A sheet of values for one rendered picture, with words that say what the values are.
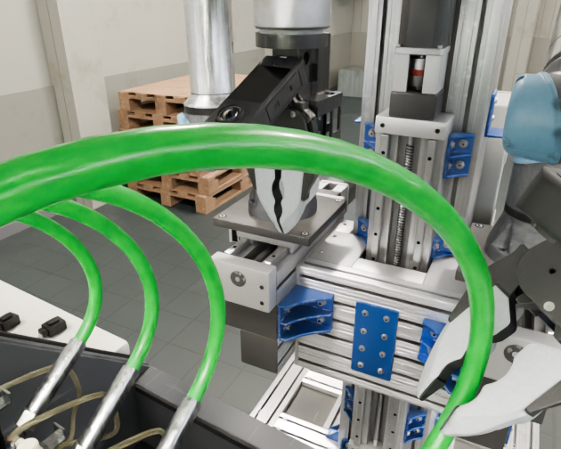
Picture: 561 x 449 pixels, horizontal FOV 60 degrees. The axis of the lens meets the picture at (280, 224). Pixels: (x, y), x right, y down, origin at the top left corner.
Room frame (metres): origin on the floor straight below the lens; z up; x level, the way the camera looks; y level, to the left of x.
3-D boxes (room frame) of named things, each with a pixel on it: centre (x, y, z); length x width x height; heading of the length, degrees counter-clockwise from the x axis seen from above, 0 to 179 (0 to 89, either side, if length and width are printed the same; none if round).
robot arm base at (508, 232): (0.77, -0.45, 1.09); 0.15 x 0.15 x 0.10
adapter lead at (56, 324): (0.59, 0.39, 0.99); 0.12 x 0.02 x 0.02; 145
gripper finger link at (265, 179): (0.52, 0.00, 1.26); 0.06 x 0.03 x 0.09; 148
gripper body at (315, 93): (0.52, -0.01, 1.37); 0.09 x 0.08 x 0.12; 148
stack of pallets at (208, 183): (3.98, 0.64, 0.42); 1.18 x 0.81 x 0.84; 154
